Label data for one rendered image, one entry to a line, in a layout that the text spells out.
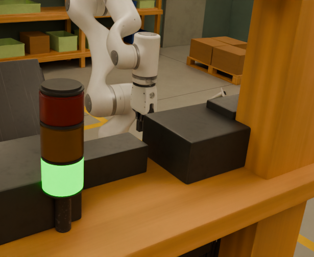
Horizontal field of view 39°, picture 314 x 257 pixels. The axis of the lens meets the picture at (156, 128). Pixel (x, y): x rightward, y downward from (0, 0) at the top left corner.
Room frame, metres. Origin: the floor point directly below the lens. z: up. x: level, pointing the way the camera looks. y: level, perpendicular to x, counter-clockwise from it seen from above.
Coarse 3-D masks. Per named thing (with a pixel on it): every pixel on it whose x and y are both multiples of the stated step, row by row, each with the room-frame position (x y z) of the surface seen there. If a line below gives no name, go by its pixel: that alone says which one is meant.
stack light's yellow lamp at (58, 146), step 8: (40, 128) 0.45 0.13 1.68; (48, 128) 0.44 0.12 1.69; (80, 128) 0.45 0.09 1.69; (40, 136) 0.45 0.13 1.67; (48, 136) 0.44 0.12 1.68; (56, 136) 0.44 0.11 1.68; (64, 136) 0.44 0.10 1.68; (72, 136) 0.45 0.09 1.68; (80, 136) 0.45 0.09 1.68; (40, 144) 0.45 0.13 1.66; (48, 144) 0.44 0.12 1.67; (56, 144) 0.44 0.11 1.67; (64, 144) 0.44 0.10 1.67; (72, 144) 0.45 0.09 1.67; (80, 144) 0.46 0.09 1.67; (48, 152) 0.44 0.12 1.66; (56, 152) 0.44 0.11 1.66; (64, 152) 0.44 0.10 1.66; (72, 152) 0.45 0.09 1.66; (80, 152) 0.46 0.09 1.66; (48, 160) 0.44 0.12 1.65; (56, 160) 0.44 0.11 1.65; (64, 160) 0.44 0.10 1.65; (72, 160) 0.44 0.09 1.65; (80, 160) 0.46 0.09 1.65
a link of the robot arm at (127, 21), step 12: (108, 0) 1.54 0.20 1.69; (120, 0) 1.52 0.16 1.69; (120, 12) 1.48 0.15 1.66; (132, 12) 1.48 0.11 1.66; (120, 24) 1.41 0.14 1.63; (132, 24) 1.46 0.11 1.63; (108, 36) 1.38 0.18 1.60; (120, 36) 1.38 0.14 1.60; (108, 48) 1.36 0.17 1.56; (120, 48) 1.33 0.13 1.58; (132, 48) 1.34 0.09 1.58; (120, 60) 1.31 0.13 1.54; (132, 60) 1.32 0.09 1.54
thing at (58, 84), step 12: (48, 84) 0.46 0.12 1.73; (60, 84) 0.46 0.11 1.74; (72, 84) 0.47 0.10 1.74; (48, 96) 0.44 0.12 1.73; (60, 96) 0.44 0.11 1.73; (72, 96) 0.45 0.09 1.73; (48, 108) 0.44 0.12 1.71; (60, 108) 0.44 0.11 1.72; (72, 108) 0.45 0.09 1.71; (48, 120) 0.44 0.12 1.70; (60, 120) 0.44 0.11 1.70; (72, 120) 0.44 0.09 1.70
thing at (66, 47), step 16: (0, 0) 6.17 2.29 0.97; (16, 0) 6.34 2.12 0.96; (144, 0) 7.68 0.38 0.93; (160, 0) 7.52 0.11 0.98; (0, 16) 5.72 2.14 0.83; (16, 16) 5.84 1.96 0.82; (32, 16) 5.97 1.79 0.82; (48, 16) 6.12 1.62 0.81; (64, 16) 6.29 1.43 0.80; (96, 16) 6.64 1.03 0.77; (160, 16) 7.54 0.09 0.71; (32, 32) 6.37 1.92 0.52; (48, 32) 6.65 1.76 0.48; (64, 32) 6.81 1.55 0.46; (80, 32) 6.54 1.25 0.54; (0, 48) 5.73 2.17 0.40; (16, 48) 5.90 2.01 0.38; (32, 48) 6.08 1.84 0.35; (48, 48) 6.23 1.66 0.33; (64, 48) 6.39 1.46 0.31; (80, 48) 6.54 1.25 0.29; (80, 64) 6.54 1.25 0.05
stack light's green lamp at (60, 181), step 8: (48, 168) 0.44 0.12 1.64; (56, 168) 0.44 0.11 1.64; (64, 168) 0.44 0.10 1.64; (72, 168) 0.44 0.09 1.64; (80, 168) 0.46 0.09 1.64; (48, 176) 0.44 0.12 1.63; (56, 176) 0.44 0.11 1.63; (64, 176) 0.44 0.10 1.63; (72, 176) 0.44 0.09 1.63; (80, 176) 0.46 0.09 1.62; (48, 184) 0.44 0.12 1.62; (56, 184) 0.44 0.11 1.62; (64, 184) 0.44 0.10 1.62; (72, 184) 0.44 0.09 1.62; (80, 184) 0.46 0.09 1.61; (48, 192) 0.44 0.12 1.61; (56, 192) 0.44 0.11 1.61; (64, 192) 0.44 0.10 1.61; (72, 192) 0.44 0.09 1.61; (80, 192) 0.46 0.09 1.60
